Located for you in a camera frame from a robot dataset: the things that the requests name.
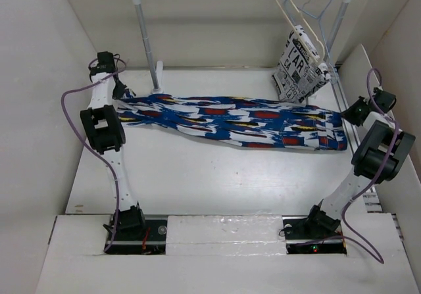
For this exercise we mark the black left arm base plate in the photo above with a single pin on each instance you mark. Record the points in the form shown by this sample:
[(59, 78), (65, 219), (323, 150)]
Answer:
[(150, 241)]

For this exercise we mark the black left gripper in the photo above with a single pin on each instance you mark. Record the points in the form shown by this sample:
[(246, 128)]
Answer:
[(118, 93)]

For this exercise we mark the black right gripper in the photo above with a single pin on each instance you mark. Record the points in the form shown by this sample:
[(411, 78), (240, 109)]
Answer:
[(348, 114)]

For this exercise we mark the wooden clothes hanger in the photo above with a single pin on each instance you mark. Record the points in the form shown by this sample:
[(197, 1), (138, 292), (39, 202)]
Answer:
[(297, 19)]

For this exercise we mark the blue red white patterned trousers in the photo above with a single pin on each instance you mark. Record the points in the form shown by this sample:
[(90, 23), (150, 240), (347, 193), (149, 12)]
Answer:
[(239, 121)]

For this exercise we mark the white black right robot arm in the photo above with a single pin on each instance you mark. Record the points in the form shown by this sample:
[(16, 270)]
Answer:
[(378, 158)]

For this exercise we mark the black white newspaper print garment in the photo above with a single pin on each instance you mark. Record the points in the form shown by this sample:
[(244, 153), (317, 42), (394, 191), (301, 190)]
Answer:
[(297, 77)]

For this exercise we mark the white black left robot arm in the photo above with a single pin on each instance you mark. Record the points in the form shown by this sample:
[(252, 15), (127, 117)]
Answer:
[(106, 137)]

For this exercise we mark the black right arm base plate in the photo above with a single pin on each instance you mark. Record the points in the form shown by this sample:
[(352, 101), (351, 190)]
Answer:
[(308, 238)]

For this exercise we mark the light blue wire hanger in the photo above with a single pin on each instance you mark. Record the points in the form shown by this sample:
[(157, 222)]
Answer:
[(319, 19)]

